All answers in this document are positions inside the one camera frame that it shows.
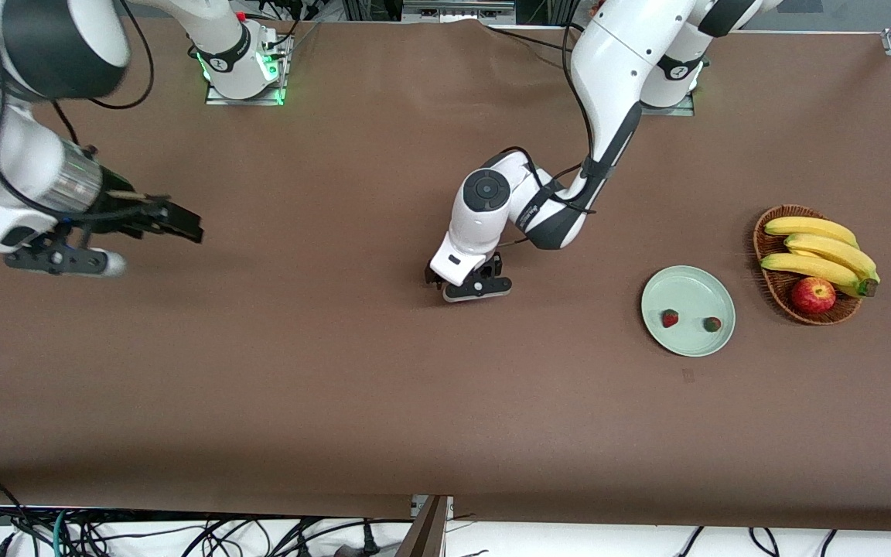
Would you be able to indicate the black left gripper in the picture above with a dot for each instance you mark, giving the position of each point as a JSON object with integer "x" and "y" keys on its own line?
{"x": 498, "y": 266}

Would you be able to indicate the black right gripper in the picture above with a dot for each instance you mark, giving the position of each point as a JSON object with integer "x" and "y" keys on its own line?
{"x": 125, "y": 209}

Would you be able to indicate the red strawberry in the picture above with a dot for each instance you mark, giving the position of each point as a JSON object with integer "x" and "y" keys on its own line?
{"x": 670, "y": 319}
{"x": 713, "y": 324}

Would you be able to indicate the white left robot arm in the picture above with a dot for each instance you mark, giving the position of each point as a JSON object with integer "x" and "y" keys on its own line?
{"x": 476, "y": 232}

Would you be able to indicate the pale green round plate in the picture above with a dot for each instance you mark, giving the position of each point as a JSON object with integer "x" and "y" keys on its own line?
{"x": 693, "y": 298}

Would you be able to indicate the brown table cover sheet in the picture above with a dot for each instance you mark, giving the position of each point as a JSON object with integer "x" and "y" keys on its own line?
{"x": 445, "y": 402}

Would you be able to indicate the grey equipment box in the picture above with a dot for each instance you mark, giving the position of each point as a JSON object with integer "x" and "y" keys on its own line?
{"x": 453, "y": 14}

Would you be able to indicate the black power plug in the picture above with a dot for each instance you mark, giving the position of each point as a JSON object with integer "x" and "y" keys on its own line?
{"x": 370, "y": 540}

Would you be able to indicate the brown woven basket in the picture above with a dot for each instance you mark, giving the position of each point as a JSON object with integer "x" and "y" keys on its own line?
{"x": 776, "y": 294}

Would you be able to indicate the yellow banana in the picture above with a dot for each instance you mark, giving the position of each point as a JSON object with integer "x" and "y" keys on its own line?
{"x": 832, "y": 249}
{"x": 809, "y": 227}
{"x": 809, "y": 267}

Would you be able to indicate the red apple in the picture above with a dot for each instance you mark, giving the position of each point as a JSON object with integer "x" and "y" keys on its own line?
{"x": 813, "y": 297}

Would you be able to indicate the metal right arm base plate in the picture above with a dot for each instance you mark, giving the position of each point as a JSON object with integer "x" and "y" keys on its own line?
{"x": 244, "y": 101}

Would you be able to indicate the aluminium frame post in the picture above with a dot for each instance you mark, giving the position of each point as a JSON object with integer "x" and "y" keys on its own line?
{"x": 426, "y": 534}

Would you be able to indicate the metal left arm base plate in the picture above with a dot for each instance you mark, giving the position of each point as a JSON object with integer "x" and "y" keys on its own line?
{"x": 666, "y": 111}

